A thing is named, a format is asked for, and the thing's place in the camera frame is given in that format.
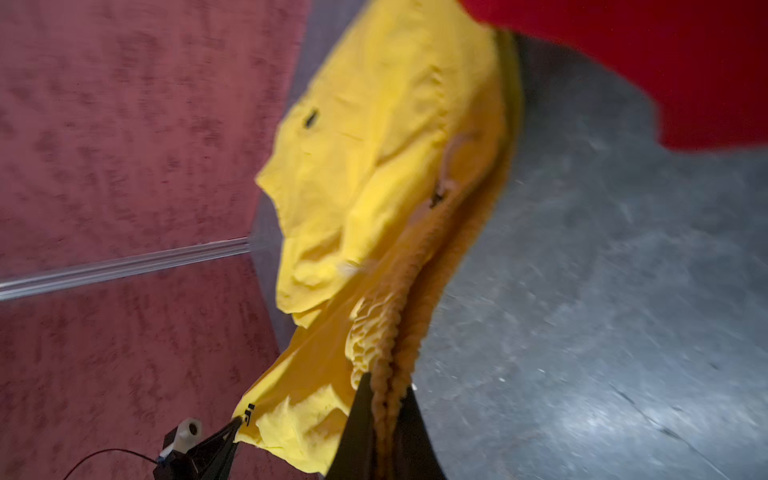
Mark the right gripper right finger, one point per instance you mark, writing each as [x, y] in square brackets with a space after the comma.
[413, 454]

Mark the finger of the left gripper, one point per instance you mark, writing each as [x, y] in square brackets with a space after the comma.
[211, 458]

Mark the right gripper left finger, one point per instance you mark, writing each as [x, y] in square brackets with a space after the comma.
[354, 459]

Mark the yellow shorts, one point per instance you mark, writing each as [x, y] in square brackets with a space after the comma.
[383, 174]

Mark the red shorts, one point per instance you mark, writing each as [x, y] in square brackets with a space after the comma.
[703, 63]

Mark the left corner aluminium profile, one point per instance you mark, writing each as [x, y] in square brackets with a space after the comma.
[88, 274]

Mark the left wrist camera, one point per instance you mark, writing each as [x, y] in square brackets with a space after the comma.
[186, 435]

